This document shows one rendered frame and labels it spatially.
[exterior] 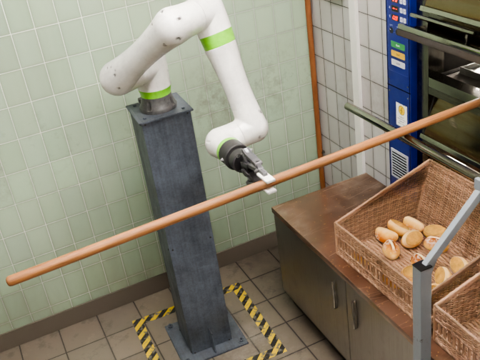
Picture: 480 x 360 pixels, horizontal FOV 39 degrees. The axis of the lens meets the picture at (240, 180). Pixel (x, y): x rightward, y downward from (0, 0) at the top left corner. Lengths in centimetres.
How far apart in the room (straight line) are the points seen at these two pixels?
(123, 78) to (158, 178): 48
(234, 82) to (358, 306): 98
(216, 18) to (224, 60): 14
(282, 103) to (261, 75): 21
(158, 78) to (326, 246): 95
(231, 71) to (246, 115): 16
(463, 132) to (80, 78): 163
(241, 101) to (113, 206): 123
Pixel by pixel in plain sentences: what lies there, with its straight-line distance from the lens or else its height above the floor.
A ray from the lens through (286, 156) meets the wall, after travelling 361.
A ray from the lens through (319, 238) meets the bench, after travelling 284.
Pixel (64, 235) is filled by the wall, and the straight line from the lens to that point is 335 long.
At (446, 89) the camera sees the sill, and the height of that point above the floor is 116.
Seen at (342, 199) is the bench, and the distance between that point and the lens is 309.
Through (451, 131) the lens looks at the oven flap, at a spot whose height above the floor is 100.
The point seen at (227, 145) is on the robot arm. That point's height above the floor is 122.
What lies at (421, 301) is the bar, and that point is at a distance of 211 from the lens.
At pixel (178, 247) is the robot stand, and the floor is 60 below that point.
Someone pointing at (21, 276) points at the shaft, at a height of 118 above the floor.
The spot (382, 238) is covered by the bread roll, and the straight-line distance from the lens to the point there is 275.
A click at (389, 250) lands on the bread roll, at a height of 63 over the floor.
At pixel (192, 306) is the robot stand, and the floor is 28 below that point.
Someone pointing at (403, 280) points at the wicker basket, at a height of 72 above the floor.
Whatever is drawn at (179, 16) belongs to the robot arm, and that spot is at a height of 164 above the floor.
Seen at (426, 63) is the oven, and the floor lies 123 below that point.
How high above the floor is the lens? 219
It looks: 29 degrees down
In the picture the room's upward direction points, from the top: 9 degrees counter-clockwise
